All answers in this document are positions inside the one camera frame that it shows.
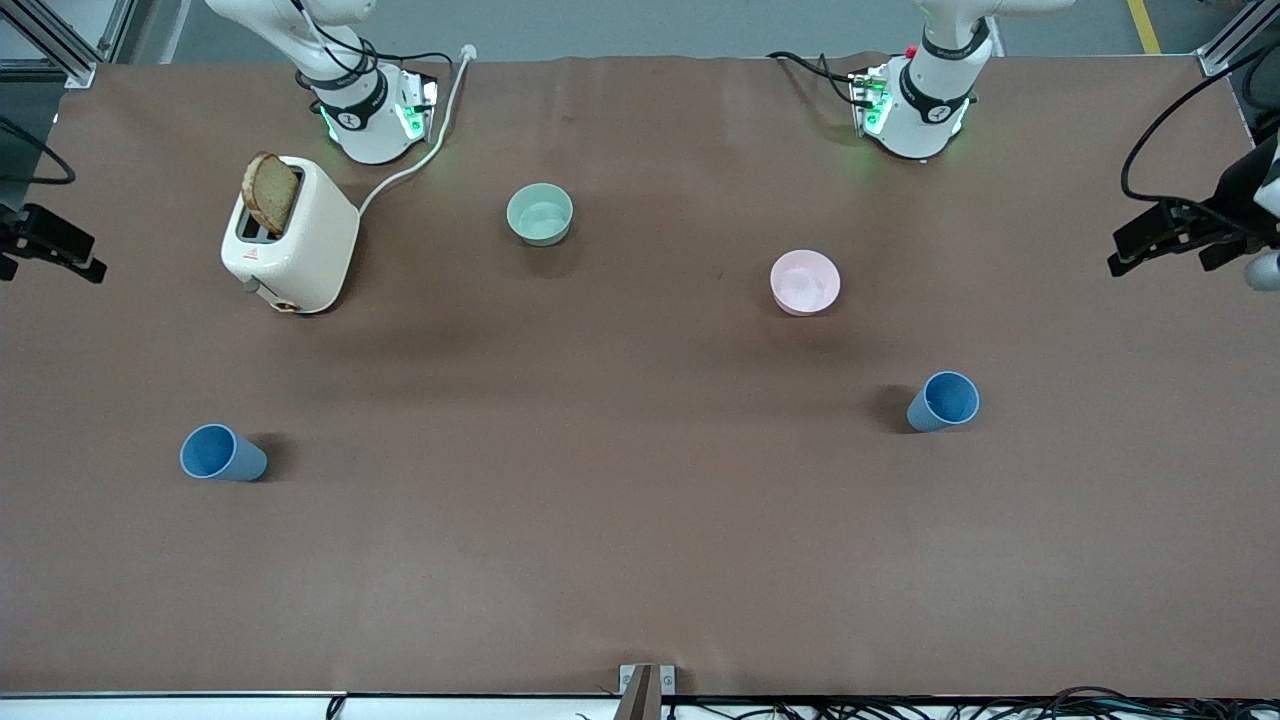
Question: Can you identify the black right arm base cable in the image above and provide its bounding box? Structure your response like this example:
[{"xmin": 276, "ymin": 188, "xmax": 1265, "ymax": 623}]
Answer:
[{"xmin": 290, "ymin": 0, "xmax": 457, "ymax": 96}]

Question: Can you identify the brown bread slice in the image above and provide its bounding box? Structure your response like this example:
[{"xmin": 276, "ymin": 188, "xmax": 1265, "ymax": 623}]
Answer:
[{"xmin": 242, "ymin": 152, "xmax": 301, "ymax": 238}]

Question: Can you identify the cream white toaster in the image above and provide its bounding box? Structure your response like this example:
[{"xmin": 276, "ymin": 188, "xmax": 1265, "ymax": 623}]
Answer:
[{"xmin": 220, "ymin": 155, "xmax": 361, "ymax": 316}]

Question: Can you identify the white toaster power cable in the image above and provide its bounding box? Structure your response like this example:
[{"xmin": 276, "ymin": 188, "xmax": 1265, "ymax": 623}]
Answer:
[{"xmin": 357, "ymin": 44, "xmax": 478, "ymax": 218}]

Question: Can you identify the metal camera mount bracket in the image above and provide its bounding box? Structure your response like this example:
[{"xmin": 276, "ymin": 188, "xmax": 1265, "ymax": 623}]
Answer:
[{"xmin": 618, "ymin": 664, "xmax": 677, "ymax": 720}]

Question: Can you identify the black arm base cable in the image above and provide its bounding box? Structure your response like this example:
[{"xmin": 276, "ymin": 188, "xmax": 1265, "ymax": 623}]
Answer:
[
  {"xmin": 290, "ymin": 0, "xmax": 457, "ymax": 96},
  {"xmin": 767, "ymin": 50, "xmax": 867, "ymax": 107}
]

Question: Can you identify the black left arm base cable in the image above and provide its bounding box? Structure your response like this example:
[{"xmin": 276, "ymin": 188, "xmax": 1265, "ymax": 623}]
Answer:
[{"xmin": 767, "ymin": 50, "xmax": 867, "ymax": 107}]

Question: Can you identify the black right arm gripper cable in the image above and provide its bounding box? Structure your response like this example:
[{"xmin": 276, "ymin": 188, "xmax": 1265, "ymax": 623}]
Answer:
[{"xmin": 0, "ymin": 115, "xmax": 77, "ymax": 187}]

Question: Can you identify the aluminium frame profile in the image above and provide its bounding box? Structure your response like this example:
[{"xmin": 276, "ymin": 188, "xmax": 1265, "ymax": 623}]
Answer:
[
  {"xmin": 1195, "ymin": 0, "xmax": 1280, "ymax": 79},
  {"xmin": 0, "ymin": 0, "xmax": 136, "ymax": 89}
]

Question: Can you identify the green plastic bowl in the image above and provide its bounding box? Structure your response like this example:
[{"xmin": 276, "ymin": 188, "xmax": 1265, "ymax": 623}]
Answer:
[{"xmin": 506, "ymin": 183, "xmax": 575, "ymax": 247}]

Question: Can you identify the blue ribbed plastic cup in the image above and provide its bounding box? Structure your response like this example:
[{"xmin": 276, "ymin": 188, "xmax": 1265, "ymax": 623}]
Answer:
[
  {"xmin": 906, "ymin": 371, "xmax": 981, "ymax": 434},
  {"xmin": 180, "ymin": 424, "xmax": 269, "ymax": 483}
]

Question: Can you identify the pink plastic bowl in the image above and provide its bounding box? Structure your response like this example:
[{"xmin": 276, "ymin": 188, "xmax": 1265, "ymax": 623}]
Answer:
[{"xmin": 770, "ymin": 250, "xmax": 842, "ymax": 317}]

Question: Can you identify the brown table cover sheet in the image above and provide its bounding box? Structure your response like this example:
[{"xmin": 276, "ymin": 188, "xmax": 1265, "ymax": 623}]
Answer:
[{"xmin": 0, "ymin": 50, "xmax": 1280, "ymax": 698}]

